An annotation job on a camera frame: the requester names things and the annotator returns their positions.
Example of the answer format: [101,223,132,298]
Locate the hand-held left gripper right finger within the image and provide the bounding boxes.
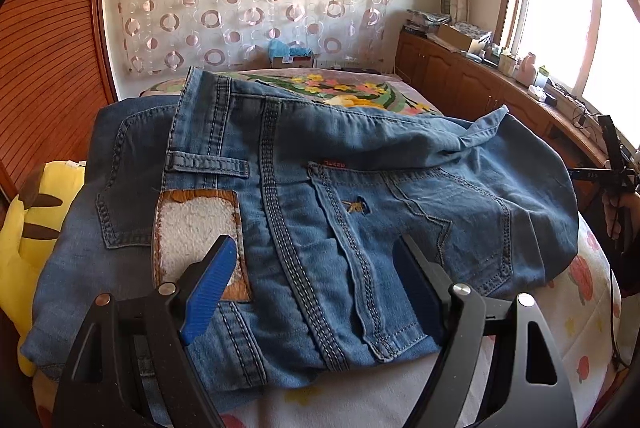
[392,234,581,428]

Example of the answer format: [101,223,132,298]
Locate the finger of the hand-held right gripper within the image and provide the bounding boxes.
[599,114,632,191]
[567,166,610,182]

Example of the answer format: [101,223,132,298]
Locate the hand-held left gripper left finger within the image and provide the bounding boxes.
[52,234,238,428]

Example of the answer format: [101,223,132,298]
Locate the blue denim pants white patch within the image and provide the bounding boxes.
[152,67,581,391]

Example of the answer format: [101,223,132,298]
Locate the dark blue denim pants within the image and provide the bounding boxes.
[22,101,188,381]

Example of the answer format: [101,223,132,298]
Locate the floral bedsheet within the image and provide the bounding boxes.
[30,67,626,428]

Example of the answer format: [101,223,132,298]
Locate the pink bottle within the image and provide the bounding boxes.
[515,52,538,85]

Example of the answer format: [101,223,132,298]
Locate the window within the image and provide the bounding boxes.
[500,0,640,119]

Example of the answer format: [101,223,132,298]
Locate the wooden cabinet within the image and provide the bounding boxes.
[395,31,608,169]

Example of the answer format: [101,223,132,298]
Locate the yellow plush toy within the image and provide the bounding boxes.
[0,161,86,376]

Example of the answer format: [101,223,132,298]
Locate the cardboard box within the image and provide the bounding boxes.
[437,22,493,54]

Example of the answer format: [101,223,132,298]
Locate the stack of magazines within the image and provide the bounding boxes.
[404,8,453,36]

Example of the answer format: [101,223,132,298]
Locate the blue plastic bag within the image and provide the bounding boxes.
[267,39,313,68]

